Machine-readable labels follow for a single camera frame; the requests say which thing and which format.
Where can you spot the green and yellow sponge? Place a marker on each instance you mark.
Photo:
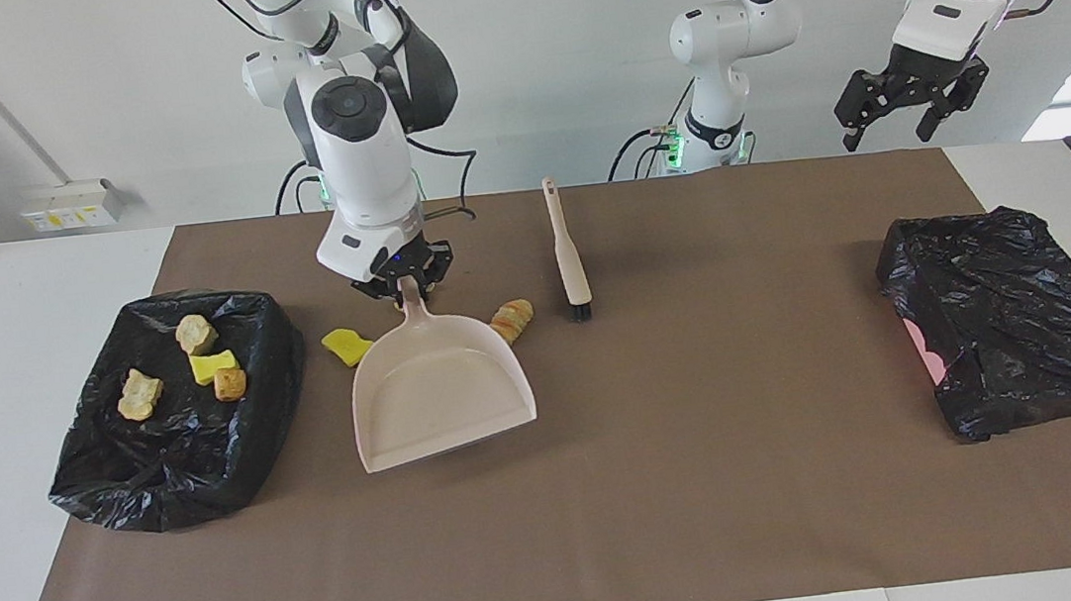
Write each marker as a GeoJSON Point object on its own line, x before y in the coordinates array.
{"type": "Point", "coordinates": [212, 364]}

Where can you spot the brown table mat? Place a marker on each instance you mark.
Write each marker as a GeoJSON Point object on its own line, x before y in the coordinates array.
{"type": "Point", "coordinates": [523, 561]}

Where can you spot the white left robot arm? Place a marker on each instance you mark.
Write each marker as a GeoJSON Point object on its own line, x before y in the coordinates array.
{"type": "Point", "coordinates": [726, 31]}

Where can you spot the beige brush black bristles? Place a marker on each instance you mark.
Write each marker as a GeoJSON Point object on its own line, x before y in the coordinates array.
{"type": "Point", "coordinates": [571, 257]}

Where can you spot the black plastic trash bag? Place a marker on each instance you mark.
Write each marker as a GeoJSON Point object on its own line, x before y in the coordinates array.
{"type": "Point", "coordinates": [184, 457]}
{"type": "Point", "coordinates": [1015, 320]}

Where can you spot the striped bread roll piece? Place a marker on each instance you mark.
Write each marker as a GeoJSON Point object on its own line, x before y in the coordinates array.
{"type": "Point", "coordinates": [515, 321]}

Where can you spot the pale bread chunk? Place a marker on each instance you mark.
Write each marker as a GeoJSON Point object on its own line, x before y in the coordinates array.
{"type": "Point", "coordinates": [139, 394]}

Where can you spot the pink bin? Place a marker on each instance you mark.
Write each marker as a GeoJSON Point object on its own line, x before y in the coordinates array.
{"type": "Point", "coordinates": [924, 354]}

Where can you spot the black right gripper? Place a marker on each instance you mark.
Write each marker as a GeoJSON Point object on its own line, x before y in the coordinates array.
{"type": "Point", "coordinates": [402, 263]}

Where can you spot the beige plastic dustpan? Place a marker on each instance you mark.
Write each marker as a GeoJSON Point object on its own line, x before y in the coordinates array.
{"type": "Point", "coordinates": [436, 391]}

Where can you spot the white wall socket box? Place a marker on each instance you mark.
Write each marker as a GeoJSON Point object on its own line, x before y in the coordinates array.
{"type": "Point", "coordinates": [73, 205]}

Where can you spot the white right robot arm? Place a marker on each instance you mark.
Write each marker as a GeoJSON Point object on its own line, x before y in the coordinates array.
{"type": "Point", "coordinates": [361, 159]}

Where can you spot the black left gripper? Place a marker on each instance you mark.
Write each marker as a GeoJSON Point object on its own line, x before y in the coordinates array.
{"type": "Point", "coordinates": [929, 70]}

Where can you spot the yellow sponge piece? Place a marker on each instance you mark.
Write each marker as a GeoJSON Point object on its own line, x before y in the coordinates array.
{"type": "Point", "coordinates": [344, 345]}

